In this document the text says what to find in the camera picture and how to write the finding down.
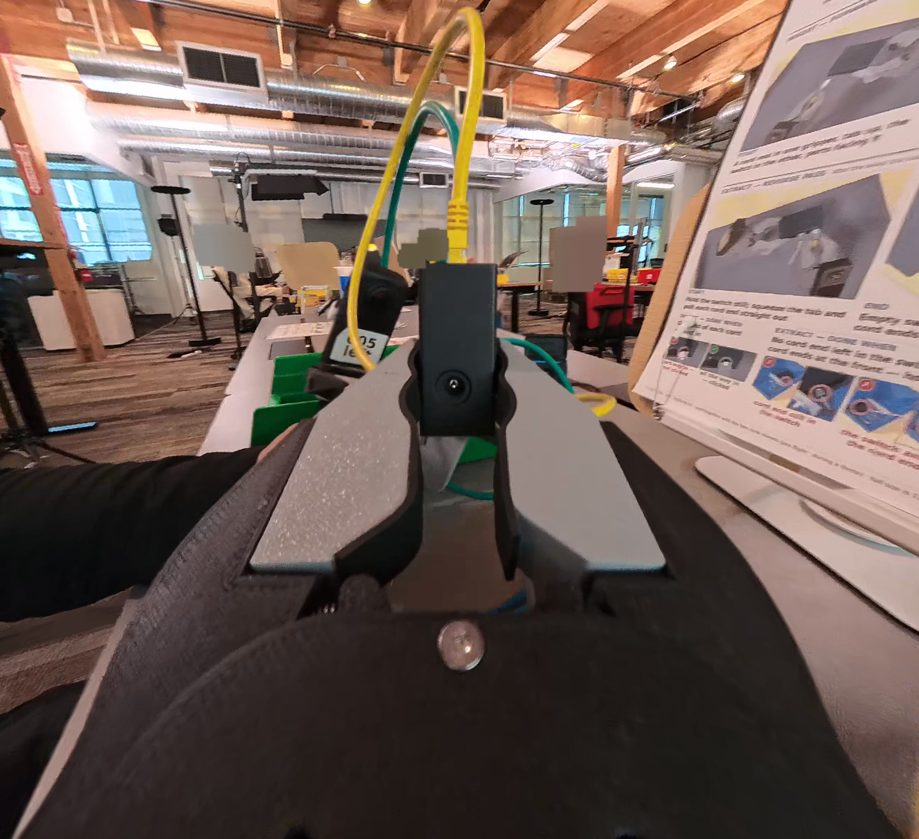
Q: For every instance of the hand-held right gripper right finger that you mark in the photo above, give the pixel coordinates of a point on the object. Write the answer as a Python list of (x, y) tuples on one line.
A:
[(575, 487)]

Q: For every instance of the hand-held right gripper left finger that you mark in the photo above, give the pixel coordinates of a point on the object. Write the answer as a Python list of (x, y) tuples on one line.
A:
[(338, 487)]

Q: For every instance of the black network switch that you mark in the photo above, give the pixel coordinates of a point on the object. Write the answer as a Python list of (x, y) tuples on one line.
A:
[(460, 322)]

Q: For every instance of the green plastic bin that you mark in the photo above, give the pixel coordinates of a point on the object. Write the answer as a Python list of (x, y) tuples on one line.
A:
[(288, 415)]

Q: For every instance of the person's left forearm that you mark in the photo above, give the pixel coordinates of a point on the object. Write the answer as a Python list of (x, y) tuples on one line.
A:
[(108, 530)]

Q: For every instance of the white paper sheet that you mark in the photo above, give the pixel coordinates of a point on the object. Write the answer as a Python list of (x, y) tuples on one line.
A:
[(301, 330)]

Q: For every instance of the black studio light panel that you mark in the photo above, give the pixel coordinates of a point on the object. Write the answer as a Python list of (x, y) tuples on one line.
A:
[(288, 186)]

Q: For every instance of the black floor lamp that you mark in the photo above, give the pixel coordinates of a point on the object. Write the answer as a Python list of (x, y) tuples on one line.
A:
[(540, 257)]

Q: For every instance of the red office chair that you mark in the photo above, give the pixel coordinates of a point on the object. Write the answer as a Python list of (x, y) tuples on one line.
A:
[(604, 315)]

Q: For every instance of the white stand base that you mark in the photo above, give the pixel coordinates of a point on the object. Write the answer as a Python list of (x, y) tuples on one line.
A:
[(790, 516)]

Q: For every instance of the instruction sheet on stand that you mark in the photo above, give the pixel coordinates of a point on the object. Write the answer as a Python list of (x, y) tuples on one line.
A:
[(671, 279)]

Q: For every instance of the white ceiling vent grille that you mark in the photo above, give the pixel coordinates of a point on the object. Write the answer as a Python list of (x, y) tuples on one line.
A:
[(223, 69)]

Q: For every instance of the white cabinet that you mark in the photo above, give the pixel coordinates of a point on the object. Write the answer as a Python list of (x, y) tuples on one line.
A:
[(79, 322)]

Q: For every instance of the printed instruction sheet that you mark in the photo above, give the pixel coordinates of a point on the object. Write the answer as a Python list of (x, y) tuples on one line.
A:
[(826, 206)]

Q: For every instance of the silver ventilation duct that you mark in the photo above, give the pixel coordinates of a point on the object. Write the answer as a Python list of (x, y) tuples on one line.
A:
[(288, 135), (324, 89)]

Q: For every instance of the wooden support post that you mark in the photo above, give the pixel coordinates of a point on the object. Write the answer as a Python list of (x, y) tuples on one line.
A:
[(50, 206)]

